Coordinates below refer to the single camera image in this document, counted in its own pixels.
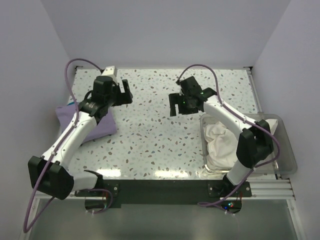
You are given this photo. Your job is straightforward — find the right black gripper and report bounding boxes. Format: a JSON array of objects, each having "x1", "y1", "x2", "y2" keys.
[{"x1": 169, "y1": 92, "x2": 199, "y2": 117}]

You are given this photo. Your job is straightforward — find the purple t-shirt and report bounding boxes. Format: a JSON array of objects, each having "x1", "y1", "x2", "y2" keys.
[{"x1": 55, "y1": 103, "x2": 117, "y2": 143}]

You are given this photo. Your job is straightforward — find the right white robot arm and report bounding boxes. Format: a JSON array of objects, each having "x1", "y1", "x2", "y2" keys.
[{"x1": 168, "y1": 76, "x2": 274, "y2": 197}]

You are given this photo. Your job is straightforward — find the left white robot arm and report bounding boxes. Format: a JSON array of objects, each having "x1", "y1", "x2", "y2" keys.
[{"x1": 27, "y1": 75, "x2": 133, "y2": 200}]

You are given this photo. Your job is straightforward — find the white t-shirt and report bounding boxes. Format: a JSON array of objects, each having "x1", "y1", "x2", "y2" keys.
[{"x1": 203, "y1": 117, "x2": 279, "y2": 172}]

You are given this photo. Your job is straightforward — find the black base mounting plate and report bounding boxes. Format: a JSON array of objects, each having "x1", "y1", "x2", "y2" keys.
[{"x1": 75, "y1": 179, "x2": 252, "y2": 212}]

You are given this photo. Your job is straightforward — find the clear plastic bin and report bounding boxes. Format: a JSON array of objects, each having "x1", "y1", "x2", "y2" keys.
[{"x1": 200, "y1": 113, "x2": 297, "y2": 177}]

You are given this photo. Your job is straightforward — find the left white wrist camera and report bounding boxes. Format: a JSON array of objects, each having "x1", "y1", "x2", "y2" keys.
[{"x1": 101, "y1": 65, "x2": 119, "y2": 85}]

